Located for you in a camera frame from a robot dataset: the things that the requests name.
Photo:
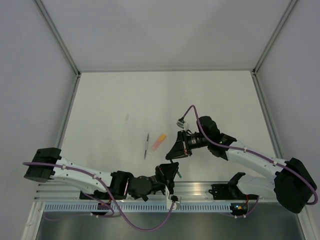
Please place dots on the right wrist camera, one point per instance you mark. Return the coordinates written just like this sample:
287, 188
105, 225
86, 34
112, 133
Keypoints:
181, 123

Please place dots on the pink highlighter pen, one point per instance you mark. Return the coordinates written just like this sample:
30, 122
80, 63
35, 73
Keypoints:
154, 147

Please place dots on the purple marker pen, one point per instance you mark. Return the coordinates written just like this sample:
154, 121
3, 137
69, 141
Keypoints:
146, 146

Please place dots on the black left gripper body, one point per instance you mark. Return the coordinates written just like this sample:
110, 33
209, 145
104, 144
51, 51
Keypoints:
169, 183

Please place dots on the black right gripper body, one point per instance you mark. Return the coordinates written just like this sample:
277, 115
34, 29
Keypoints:
187, 151

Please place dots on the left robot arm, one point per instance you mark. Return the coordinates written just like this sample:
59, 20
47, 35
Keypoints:
48, 165

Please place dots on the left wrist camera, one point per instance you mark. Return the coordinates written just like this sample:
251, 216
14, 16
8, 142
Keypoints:
173, 202

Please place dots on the white slotted cable duct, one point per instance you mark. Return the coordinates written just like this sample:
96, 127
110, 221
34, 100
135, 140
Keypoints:
138, 207

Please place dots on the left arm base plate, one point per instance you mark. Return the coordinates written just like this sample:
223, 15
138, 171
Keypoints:
102, 195

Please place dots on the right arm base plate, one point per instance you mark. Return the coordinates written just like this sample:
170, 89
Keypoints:
225, 192

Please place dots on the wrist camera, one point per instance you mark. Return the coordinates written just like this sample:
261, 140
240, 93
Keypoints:
173, 202
181, 123

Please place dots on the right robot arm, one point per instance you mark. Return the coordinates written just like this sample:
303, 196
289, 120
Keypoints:
287, 181

